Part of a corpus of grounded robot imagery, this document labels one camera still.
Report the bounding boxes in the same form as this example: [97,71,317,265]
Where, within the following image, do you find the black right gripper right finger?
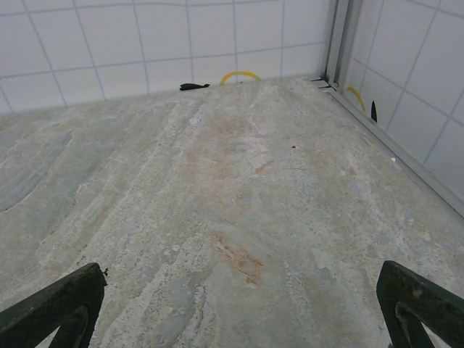
[376,260,464,348]

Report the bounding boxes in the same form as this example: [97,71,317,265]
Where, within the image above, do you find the yellow cable loop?
[218,70,262,87]

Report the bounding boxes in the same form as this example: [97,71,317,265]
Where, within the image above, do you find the aluminium corner frame post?
[310,0,464,218]

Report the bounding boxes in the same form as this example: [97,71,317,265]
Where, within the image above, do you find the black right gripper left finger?
[0,262,109,348]

